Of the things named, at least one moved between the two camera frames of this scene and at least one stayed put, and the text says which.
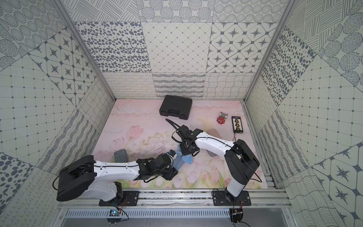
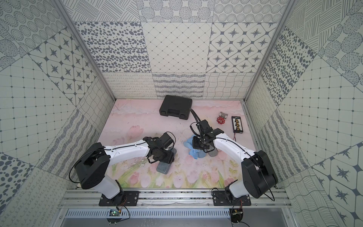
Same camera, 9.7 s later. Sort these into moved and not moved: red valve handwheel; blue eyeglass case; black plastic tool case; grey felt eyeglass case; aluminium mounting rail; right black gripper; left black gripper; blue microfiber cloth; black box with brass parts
Moved: left black gripper; right black gripper; blue eyeglass case; blue microfiber cloth
Not moved: black plastic tool case; red valve handwheel; aluminium mounting rail; grey felt eyeglass case; black box with brass parts
